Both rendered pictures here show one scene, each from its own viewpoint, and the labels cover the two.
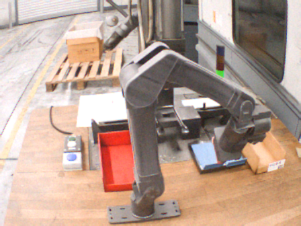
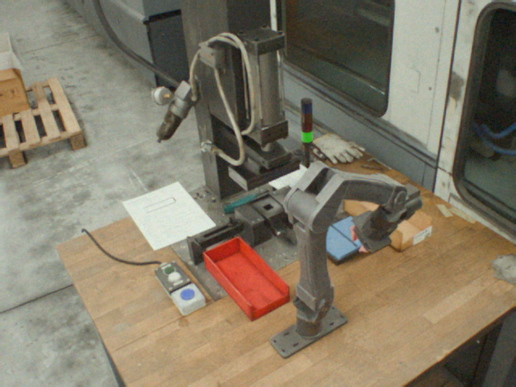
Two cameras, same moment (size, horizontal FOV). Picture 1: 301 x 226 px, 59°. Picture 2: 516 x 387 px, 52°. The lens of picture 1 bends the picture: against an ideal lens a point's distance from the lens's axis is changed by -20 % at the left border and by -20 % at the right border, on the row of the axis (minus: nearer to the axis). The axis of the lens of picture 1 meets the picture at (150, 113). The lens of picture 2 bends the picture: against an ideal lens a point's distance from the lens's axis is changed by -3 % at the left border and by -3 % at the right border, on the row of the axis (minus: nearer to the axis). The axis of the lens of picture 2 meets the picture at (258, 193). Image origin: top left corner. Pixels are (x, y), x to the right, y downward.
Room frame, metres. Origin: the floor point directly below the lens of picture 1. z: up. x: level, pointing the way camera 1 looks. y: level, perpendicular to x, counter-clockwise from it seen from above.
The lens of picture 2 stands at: (-0.18, 0.44, 1.96)
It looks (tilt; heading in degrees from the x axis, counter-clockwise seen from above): 36 degrees down; 339
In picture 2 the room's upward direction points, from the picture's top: 4 degrees counter-clockwise
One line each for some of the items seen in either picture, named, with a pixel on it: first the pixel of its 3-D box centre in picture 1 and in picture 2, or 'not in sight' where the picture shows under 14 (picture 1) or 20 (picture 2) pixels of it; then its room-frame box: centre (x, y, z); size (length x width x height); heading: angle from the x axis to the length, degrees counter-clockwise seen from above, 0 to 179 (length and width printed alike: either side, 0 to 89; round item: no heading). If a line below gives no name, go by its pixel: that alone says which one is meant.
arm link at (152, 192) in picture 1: (144, 186); (311, 300); (0.60, 0.02, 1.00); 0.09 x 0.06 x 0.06; 12
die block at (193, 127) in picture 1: (169, 125); (272, 216); (1.02, -0.07, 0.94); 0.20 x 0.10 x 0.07; 99
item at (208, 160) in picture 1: (208, 153); (334, 239); (0.83, -0.18, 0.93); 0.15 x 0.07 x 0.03; 9
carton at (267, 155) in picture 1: (258, 144); (386, 214); (0.87, -0.39, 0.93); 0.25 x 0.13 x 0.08; 9
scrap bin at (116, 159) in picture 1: (118, 159); (244, 276); (0.82, 0.10, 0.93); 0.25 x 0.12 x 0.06; 9
